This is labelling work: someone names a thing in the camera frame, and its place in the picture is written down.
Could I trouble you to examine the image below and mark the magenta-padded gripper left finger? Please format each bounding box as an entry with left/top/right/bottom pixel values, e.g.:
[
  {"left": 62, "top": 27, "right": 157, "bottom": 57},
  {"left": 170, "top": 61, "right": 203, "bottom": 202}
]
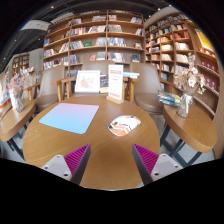
[{"left": 41, "top": 143, "right": 92, "bottom": 186}]

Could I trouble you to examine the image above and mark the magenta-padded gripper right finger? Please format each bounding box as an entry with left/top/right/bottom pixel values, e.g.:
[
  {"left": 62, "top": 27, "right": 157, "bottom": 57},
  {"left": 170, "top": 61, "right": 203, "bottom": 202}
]
[{"left": 131, "top": 143, "right": 184, "bottom": 186}]

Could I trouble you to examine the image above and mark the white orange computer mouse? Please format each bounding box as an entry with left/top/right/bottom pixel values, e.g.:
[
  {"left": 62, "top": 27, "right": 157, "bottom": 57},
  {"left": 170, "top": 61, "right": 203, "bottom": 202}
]
[{"left": 107, "top": 114, "right": 142, "bottom": 137}]

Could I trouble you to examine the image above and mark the blue pink gradient mouse pad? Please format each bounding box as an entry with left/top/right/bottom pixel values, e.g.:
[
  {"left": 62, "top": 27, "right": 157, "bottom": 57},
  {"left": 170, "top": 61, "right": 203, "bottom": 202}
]
[{"left": 38, "top": 102, "right": 100, "bottom": 135}]

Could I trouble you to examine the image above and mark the round wooden side table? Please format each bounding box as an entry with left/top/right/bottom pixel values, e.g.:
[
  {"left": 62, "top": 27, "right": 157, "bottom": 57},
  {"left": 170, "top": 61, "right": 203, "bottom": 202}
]
[
  {"left": 162, "top": 103, "right": 218, "bottom": 168},
  {"left": 0, "top": 99, "right": 37, "bottom": 158}
]

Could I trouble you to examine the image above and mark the blue yellow book stack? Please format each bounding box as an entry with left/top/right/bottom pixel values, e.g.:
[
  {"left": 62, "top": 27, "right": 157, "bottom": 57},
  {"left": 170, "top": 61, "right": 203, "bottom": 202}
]
[{"left": 157, "top": 90, "right": 182, "bottom": 108}]

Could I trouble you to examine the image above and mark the glass vase with beige flowers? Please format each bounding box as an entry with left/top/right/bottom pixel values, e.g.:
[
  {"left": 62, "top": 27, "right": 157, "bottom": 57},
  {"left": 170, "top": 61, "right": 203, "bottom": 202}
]
[{"left": 173, "top": 52, "right": 207, "bottom": 119}]

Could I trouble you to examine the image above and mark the white framed flower picture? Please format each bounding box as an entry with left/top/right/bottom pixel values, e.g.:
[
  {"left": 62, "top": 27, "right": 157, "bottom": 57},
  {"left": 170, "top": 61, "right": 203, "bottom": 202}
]
[{"left": 74, "top": 69, "right": 102, "bottom": 94}]

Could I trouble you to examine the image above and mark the dark cover book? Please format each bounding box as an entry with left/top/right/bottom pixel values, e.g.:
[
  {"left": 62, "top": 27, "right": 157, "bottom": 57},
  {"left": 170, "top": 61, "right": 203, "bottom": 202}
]
[{"left": 99, "top": 74, "right": 110, "bottom": 94}]

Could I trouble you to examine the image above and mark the glass vase with pink flowers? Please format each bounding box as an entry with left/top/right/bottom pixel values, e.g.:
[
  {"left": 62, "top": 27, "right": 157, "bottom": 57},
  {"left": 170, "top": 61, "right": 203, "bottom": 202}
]
[{"left": 7, "top": 71, "right": 36, "bottom": 113}]

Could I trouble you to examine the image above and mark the white sign on wooden base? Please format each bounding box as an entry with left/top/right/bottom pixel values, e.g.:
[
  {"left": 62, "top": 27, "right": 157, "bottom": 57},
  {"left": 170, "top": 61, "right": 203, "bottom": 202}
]
[{"left": 105, "top": 64, "right": 125, "bottom": 105}]

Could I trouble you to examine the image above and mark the light blue book stack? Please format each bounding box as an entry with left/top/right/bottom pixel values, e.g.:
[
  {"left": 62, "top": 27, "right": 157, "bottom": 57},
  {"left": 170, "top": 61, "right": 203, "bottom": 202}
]
[{"left": 122, "top": 71, "right": 140, "bottom": 80}]

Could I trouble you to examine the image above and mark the small distant wooden bookshelf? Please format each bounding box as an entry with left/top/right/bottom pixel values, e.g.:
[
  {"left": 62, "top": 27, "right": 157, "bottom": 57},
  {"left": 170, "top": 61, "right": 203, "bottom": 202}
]
[{"left": 11, "top": 53, "right": 31, "bottom": 76}]

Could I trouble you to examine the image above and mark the curved wooden bookshelf with books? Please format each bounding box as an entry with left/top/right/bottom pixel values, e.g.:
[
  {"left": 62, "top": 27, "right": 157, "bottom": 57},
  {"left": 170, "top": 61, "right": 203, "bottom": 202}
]
[{"left": 144, "top": 13, "right": 224, "bottom": 128}]

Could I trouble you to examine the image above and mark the wide wooden bookshelf with books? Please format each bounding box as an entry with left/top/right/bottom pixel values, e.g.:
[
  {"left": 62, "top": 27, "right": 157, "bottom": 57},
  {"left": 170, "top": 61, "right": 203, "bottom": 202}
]
[{"left": 42, "top": 9, "right": 146, "bottom": 76}]

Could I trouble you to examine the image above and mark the white hanging ceiling panel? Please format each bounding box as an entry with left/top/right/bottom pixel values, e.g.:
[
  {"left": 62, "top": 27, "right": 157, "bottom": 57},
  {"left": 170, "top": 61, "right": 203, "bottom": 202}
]
[{"left": 19, "top": 19, "right": 51, "bottom": 33}]

